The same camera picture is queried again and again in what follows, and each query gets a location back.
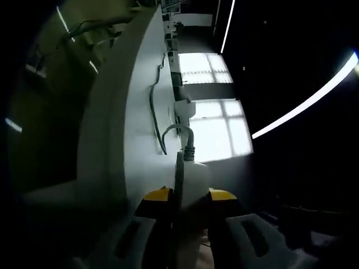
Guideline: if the small bright window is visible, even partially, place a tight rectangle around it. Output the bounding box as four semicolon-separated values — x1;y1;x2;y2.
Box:
178;53;234;85

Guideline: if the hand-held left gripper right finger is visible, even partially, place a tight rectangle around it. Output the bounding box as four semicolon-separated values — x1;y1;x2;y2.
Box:
207;189;291;269

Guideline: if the grey table mounting bracket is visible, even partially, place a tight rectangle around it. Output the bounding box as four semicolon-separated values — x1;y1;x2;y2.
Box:
174;151;186;214

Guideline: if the white power strip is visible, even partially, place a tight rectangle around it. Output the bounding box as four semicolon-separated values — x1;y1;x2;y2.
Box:
179;160;211;214

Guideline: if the grey power strip cable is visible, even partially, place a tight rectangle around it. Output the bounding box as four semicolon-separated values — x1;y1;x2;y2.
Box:
150;50;196;163

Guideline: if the white box-shaped device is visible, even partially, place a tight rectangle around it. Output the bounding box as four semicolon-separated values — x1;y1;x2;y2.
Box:
174;99;196;127

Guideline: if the large bright window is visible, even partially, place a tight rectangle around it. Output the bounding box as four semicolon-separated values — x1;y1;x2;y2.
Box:
188;99;255;164

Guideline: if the long ceiling light strip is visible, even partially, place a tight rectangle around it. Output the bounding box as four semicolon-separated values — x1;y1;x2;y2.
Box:
251;52;359;140

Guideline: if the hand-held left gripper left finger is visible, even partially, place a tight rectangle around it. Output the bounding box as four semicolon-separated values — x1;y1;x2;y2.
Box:
106;186;175;269

